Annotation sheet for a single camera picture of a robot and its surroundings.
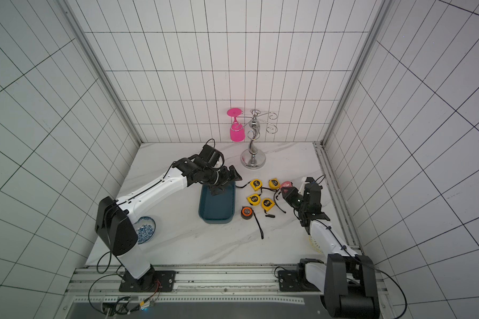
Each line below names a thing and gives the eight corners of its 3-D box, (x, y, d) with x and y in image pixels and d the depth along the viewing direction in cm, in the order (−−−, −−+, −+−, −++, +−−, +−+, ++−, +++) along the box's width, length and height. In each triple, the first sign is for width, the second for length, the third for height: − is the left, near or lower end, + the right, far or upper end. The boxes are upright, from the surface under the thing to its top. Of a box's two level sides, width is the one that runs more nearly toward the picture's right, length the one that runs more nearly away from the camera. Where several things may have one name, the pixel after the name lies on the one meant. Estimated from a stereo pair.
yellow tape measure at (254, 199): (247, 206, 94) (247, 204, 93) (247, 195, 98) (247, 193, 97) (260, 206, 94) (260, 204, 93) (259, 195, 98) (260, 193, 97)
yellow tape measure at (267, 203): (259, 204, 95) (259, 202, 93) (266, 197, 98) (266, 195, 96) (268, 212, 93) (268, 210, 91) (275, 204, 95) (275, 202, 93)
